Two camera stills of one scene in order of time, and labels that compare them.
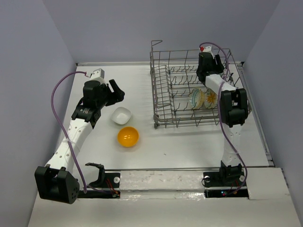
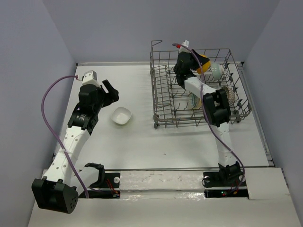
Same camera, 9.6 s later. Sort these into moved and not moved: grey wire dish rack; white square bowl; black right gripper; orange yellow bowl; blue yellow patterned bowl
Moved: black right gripper; orange yellow bowl
Not moved: grey wire dish rack; blue yellow patterned bowl; white square bowl
